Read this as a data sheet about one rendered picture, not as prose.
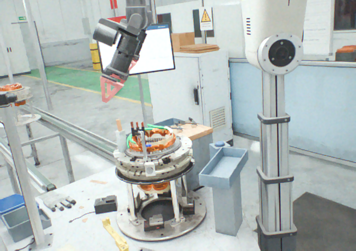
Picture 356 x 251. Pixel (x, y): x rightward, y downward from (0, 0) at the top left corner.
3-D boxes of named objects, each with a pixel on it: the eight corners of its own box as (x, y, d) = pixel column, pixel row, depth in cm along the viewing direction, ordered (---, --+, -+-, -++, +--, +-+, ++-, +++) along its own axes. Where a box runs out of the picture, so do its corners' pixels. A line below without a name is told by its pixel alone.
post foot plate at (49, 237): (54, 233, 136) (53, 231, 135) (52, 247, 127) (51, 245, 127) (31, 239, 134) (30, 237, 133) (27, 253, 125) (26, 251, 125)
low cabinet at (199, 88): (237, 145, 405) (231, 48, 370) (205, 160, 372) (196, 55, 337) (184, 130, 481) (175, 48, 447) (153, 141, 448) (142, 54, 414)
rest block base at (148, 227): (144, 223, 132) (143, 220, 131) (163, 221, 133) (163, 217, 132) (144, 231, 127) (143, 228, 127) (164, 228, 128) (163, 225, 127)
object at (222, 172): (233, 250, 115) (228, 178, 107) (205, 243, 120) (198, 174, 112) (250, 211, 136) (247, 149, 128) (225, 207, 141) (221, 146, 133)
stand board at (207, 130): (158, 134, 161) (157, 130, 161) (187, 124, 172) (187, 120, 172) (182, 144, 146) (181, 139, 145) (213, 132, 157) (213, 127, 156)
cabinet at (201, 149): (164, 181, 169) (158, 134, 161) (192, 169, 179) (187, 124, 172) (187, 195, 154) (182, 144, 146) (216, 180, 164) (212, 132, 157)
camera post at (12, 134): (45, 239, 132) (10, 104, 116) (44, 244, 129) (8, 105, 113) (37, 241, 131) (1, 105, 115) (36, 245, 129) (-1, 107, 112)
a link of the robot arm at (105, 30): (144, 16, 90) (145, 17, 98) (104, -2, 88) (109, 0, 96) (128, 56, 93) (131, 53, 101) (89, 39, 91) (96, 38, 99)
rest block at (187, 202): (183, 208, 136) (181, 197, 135) (183, 200, 142) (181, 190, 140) (193, 207, 136) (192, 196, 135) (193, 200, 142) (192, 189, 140)
